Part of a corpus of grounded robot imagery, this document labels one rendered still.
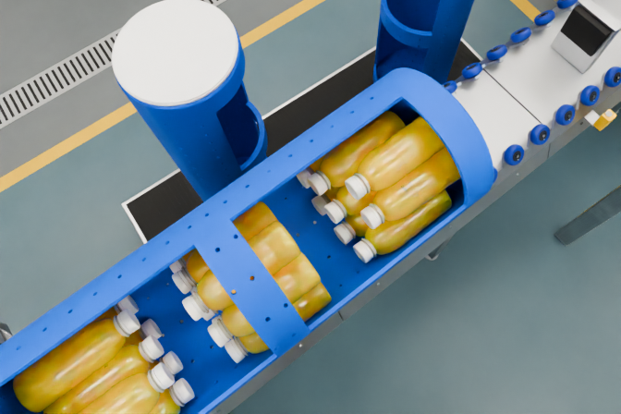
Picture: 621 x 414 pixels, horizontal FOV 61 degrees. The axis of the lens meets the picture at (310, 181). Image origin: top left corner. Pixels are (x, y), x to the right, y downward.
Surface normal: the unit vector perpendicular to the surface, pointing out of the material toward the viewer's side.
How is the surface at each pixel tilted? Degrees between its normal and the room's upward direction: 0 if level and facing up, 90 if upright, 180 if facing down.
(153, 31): 0
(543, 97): 0
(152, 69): 0
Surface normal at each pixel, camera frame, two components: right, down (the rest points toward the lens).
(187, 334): 0.00, -0.31
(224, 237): -0.16, -0.51
